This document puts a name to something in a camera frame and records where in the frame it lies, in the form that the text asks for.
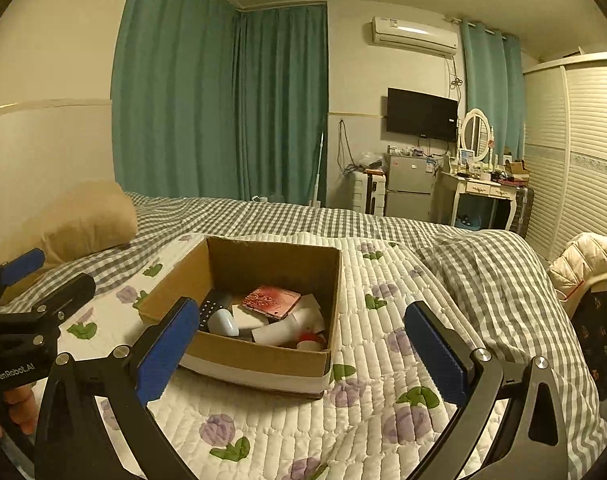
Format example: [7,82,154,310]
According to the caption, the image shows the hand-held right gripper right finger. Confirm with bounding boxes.
[404,301,567,480]

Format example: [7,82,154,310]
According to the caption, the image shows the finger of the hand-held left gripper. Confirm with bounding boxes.
[34,273,96,319]
[0,248,46,306]

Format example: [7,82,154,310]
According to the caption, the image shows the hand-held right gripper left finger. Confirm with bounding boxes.
[34,296,200,480]

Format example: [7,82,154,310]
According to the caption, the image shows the black remote control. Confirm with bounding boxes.
[199,291,232,332]

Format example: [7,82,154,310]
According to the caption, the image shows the small white box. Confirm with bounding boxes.
[233,305,269,331]

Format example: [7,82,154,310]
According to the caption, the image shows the brown cardboard box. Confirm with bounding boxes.
[139,236,343,401]

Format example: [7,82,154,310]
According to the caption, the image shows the pink patterned box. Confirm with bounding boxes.
[240,285,301,322]

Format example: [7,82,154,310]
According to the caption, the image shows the white handheld device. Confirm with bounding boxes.
[252,294,327,347]

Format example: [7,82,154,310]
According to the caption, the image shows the white red-capped pill bottle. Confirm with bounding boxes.
[296,331,330,353]

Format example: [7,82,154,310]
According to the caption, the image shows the person's left hand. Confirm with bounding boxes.
[0,384,36,437]

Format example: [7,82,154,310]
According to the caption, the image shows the tan pillow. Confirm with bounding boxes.
[0,180,139,281]

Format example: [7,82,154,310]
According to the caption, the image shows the grey checked duvet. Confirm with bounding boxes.
[418,230,607,480]

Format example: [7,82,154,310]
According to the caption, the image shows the white floral quilt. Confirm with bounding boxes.
[3,232,584,480]

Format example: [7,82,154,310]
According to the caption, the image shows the black printed bag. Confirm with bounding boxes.
[573,282,607,403]

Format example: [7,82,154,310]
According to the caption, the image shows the dark suitcase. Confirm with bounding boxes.
[508,185,535,238]

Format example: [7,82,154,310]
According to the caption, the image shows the silver small fridge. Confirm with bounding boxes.
[383,154,444,222]

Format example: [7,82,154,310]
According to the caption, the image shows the white dressing table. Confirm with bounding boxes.
[436,162,521,231]

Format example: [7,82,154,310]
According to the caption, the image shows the grey checked bed sheet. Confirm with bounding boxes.
[3,192,484,311]

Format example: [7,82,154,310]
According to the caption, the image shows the cream puffer jacket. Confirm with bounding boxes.
[548,232,607,303]

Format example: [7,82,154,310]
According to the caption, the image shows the white mop pole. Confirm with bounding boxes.
[311,130,329,208]

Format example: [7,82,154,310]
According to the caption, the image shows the white oval mirror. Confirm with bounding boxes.
[462,108,493,163]

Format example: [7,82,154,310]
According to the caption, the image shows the wide teal curtain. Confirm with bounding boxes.
[233,4,330,207]
[112,0,241,201]

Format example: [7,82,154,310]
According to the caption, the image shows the white louvred wardrobe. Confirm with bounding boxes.
[522,51,607,261]

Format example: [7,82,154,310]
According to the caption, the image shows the narrow teal curtain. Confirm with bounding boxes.
[459,20,525,158]

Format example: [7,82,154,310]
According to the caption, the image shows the white air conditioner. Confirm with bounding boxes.
[372,15,459,58]

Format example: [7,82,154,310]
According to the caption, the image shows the dark wall cables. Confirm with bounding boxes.
[337,119,357,172]

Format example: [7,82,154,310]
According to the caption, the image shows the black wall television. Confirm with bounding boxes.
[386,87,459,143]

